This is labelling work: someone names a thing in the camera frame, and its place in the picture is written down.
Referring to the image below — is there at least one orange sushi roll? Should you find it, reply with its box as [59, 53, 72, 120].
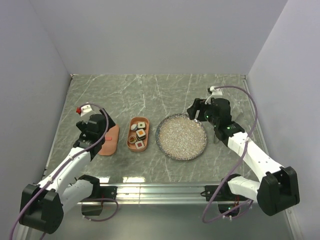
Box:
[135, 128, 146, 141]

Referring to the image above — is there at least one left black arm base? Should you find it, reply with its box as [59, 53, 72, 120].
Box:
[78, 175, 119, 222]

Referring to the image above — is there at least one small noodle soup cup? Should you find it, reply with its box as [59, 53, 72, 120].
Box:
[127, 135, 137, 144]

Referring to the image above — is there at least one red sushi roll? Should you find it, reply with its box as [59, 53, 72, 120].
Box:
[135, 140, 145, 150]

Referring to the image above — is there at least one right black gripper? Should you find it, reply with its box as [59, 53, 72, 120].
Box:
[186, 98, 219, 128]

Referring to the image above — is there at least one pink lunch box lid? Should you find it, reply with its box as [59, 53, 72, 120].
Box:
[98, 124, 120, 156]

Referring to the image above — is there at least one pink lunch box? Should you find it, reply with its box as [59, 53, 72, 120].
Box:
[126, 116, 150, 152]

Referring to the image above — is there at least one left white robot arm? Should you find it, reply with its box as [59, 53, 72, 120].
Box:
[18, 109, 116, 234]

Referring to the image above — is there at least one speckled round plate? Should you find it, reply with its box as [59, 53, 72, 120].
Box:
[155, 113, 208, 162]

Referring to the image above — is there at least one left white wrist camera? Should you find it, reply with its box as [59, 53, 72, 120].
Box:
[76, 103, 93, 118]

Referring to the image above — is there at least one aluminium front rail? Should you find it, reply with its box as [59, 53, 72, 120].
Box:
[52, 180, 218, 211]

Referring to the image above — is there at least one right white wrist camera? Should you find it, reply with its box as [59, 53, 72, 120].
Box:
[207, 86, 223, 99]

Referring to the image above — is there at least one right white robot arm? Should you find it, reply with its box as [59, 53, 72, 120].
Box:
[187, 98, 300, 216]

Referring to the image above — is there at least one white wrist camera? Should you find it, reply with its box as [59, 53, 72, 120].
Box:
[207, 86, 223, 99]
[76, 103, 93, 118]

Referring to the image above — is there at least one green sushi roll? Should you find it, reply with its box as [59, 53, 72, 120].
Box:
[137, 121, 146, 129]

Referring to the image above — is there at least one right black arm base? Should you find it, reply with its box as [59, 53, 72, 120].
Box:
[199, 183, 251, 202]

